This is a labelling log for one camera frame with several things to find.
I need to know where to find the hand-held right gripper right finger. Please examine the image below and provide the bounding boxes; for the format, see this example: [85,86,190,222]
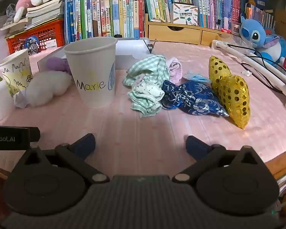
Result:
[172,135,270,184]

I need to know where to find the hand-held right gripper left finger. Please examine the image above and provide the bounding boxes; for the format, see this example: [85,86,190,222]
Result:
[14,133,110,184]

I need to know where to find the blue brocade pouch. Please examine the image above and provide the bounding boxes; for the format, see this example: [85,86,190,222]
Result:
[161,79,230,118]

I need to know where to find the white fluffy plush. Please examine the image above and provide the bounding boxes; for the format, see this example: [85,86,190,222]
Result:
[26,71,73,107]

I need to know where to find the pink cloth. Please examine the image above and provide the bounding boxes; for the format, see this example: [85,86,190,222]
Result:
[166,57,183,84]

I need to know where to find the green checked cloth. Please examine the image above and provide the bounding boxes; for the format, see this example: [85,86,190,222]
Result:
[122,55,171,119]

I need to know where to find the purple fluffy plush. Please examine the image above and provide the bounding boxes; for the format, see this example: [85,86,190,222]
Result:
[46,56,72,76]

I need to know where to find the white cardboard box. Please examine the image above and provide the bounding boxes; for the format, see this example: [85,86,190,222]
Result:
[37,38,156,73]

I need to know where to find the crumpled paper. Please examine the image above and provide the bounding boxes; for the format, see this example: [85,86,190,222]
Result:
[12,91,29,109]

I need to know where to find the pink tablecloth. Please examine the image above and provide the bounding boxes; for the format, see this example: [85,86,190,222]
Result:
[0,40,286,173]

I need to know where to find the small scribbled paper cup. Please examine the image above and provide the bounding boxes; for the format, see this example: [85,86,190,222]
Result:
[0,49,34,96]

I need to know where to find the light blue packet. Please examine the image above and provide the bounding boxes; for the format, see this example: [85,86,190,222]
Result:
[186,73,212,84]

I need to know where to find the large white paper cup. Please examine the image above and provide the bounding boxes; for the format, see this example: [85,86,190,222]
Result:
[64,37,118,109]

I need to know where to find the miniature bicycle model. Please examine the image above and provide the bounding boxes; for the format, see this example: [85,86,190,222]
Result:
[16,37,40,56]

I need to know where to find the red plastic crate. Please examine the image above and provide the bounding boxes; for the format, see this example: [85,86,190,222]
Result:
[5,19,65,56]

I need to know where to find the black binder clip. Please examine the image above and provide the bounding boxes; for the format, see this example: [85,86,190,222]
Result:
[143,38,157,53]

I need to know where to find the wooden drawer organizer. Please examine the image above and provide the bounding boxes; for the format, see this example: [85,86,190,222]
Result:
[145,14,230,46]

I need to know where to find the blue alien plush toy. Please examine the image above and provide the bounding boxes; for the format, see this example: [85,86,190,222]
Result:
[239,14,286,68]

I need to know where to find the grey cloth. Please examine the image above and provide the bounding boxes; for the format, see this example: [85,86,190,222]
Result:
[5,3,17,24]

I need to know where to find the white pencil-print box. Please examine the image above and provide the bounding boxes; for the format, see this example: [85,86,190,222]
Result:
[170,3,199,26]

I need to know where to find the stack of lying books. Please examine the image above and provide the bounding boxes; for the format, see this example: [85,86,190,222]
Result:
[0,0,66,35]

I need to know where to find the row of upright books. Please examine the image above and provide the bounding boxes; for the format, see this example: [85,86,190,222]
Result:
[64,0,274,41]

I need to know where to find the pink and white plush toy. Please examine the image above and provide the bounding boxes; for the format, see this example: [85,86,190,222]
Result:
[6,0,44,25]

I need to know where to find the brown cardboard box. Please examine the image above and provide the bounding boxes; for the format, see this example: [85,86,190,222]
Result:
[274,3,286,40]

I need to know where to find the black cable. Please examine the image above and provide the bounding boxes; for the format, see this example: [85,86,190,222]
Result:
[225,43,286,91]

